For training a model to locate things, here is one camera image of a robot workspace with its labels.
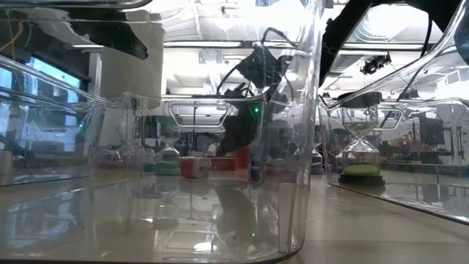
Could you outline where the black background machine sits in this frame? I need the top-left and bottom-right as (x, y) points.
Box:
(417, 111), (447, 147)

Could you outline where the yellow cable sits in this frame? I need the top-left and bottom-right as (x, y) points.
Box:
(0, 20), (26, 54)

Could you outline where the black mounted device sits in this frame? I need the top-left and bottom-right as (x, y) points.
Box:
(359, 54), (392, 76)

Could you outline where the black hourglass yellow-green sand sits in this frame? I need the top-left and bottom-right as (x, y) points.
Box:
(336, 91), (386, 187)

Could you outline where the clear plastic bin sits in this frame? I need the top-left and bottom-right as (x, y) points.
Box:
(0, 0), (327, 264)
(0, 54), (111, 186)
(317, 0), (469, 225)

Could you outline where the red rectangular box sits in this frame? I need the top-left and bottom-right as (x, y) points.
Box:
(234, 145), (252, 170)
(210, 157), (237, 172)

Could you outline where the teal hourglass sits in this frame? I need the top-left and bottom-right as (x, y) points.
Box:
(152, 115), (182, 176)

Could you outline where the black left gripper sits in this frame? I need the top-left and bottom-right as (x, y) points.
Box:
(62, 7), (149, 62)

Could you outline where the lit monitor screen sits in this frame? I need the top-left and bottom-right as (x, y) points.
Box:
(0, 54), (89, 107)

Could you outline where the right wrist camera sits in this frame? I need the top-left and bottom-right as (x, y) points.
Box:
(236, 45), (287, 91)

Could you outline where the black hanging cable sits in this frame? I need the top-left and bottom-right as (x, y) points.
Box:
(397, 14), (433, 102)

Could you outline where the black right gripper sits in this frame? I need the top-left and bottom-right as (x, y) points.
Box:
(218, 102), (265, 157)

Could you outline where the small lavender wall charger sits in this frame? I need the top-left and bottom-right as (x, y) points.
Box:
(128, 147), (149, 169)

